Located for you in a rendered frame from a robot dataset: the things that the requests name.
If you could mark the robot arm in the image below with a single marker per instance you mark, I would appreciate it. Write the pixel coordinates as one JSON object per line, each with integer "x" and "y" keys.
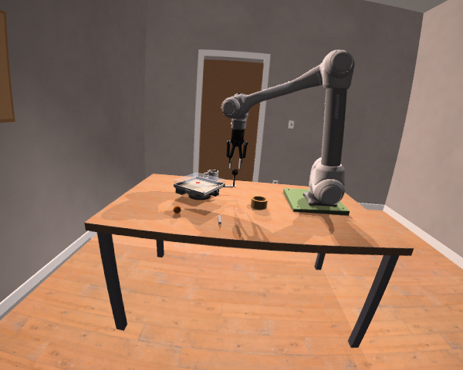
{"x": 335, "y": 74}

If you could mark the dark grey mug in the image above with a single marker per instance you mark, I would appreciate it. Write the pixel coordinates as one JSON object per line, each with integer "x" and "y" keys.
{"x": 212, "y": 173}

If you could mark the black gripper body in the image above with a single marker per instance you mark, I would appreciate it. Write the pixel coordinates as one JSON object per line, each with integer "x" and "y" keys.
{"x": 236, "y": 133}

